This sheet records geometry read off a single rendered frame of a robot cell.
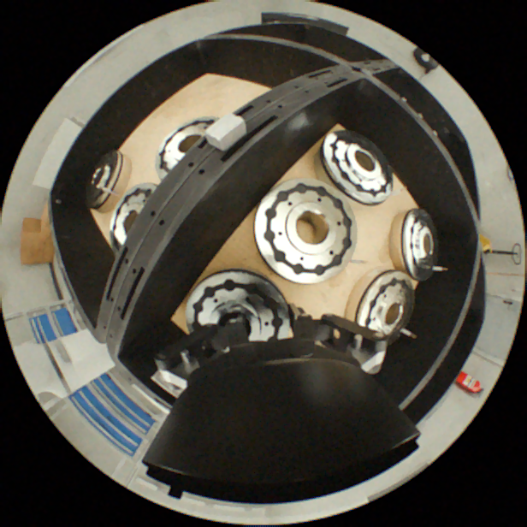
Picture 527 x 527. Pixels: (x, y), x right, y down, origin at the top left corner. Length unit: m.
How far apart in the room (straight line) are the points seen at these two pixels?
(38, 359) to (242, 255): 0.36
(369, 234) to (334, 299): 0.09
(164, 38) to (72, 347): 3.24
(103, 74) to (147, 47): 0.67
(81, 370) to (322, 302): 0.39
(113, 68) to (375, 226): 3.08
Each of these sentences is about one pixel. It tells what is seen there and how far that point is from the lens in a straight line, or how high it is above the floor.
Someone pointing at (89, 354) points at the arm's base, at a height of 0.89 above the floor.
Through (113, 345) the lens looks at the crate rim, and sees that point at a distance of 0.15.
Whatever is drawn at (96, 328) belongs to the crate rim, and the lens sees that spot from 0.17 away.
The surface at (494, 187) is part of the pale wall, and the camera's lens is 3.76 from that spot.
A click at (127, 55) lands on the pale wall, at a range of 3.06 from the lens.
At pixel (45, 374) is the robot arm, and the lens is 0.33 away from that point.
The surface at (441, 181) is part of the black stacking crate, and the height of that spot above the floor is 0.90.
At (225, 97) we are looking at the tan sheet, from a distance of 0.32.
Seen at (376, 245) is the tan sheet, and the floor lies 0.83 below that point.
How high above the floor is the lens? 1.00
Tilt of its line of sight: 88 degrees down
